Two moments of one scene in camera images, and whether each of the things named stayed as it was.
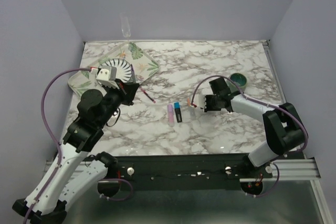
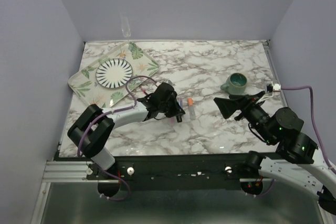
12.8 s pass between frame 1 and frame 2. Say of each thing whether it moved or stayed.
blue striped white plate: stayed
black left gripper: moved
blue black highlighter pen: stayed
